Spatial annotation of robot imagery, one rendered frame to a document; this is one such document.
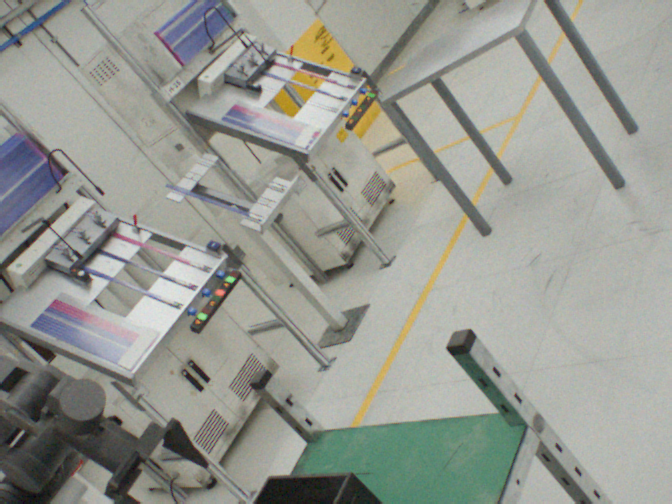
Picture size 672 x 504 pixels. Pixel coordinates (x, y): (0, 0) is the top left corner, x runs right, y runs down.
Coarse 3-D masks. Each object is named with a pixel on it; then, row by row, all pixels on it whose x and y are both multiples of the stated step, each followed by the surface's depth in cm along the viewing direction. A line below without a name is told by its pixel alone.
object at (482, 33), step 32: (512, 0) 324; (544, 0) 324; (448, 32) 354; (480, 32) 319; (512, 32) 294; (576, 32) 329; (416, 64) 347; (448, 64) 314; (544, 64) 298; (384, 96) 341; (448, 96) 372; (608, 96) 341; (576, 128) 310; (608, 160) 315; (480, 224) 361
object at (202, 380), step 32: (192, 320) 359; (224, 320) 371; (192, 352) 355; (224, 352) 367; (256, 352) 379; (160, 384) 341; (192, 384) 353; (224, 384) 363; (128, 416) 328; (192, 416) 348; (224, 416) 359; (160, 448) 335; (224, 448) 356; (192, 480) 344
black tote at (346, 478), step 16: (272, 480) 108; (288, 480) 106; (304, 480) 104; (320, 480) 102; (336, 480) 100; (352, 480) 97; (256, 496) 107; (272, 496) 108; (288, 496) 110; (304, 496) 107; (320, 496) 105; (336, 496) 103; (352, 496) 96; (368, 496) 98
